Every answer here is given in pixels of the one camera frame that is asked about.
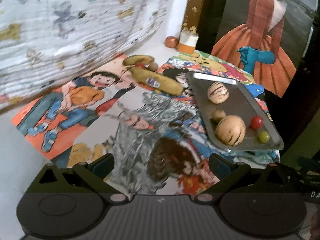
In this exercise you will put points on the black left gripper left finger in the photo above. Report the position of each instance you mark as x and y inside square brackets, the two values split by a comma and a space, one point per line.
[93, 176]

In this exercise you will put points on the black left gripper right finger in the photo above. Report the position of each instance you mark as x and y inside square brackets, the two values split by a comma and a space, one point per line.
[231, 176]

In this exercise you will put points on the striped pepino melon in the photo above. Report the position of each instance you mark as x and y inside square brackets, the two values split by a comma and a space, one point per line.
[217, 93]
[231, 130]

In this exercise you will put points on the green grape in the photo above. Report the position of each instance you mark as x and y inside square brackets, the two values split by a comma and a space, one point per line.
[264, 137]

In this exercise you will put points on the brown kiwi fruit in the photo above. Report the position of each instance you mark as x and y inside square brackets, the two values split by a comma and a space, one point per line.
[218, 115]

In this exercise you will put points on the red cherry tomato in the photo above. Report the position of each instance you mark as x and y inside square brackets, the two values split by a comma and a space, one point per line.
[257, 122]

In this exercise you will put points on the large yellow stickered banana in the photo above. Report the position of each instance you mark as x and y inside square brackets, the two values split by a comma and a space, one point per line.
[156, 81]

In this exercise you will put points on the small dark spotted banana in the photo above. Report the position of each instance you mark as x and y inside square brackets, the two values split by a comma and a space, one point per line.
[134, 59]

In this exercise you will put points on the metal tray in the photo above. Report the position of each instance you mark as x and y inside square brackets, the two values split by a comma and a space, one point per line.
[240, 103]

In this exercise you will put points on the colourful cartoon drawing mat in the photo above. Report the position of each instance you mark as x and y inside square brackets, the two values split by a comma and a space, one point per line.
[159, 141]

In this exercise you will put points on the small beige round fruit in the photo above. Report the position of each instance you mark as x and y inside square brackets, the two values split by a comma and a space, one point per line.
[153, 66]

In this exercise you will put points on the orange white flower jar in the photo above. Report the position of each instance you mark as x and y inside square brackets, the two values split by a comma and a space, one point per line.
[187, 42]

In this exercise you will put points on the yellow flower sprig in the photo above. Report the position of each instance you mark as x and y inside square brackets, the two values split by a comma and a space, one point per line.
[191, 20]

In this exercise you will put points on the white cartoon printed cloth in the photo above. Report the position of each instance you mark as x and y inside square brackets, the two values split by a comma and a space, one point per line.
[45, 43]

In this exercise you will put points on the painting of orange dress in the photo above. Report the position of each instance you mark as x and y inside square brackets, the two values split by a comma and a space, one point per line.
[266, 38]

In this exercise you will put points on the brown wooden post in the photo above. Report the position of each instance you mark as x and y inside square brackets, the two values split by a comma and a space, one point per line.
[197, 5]

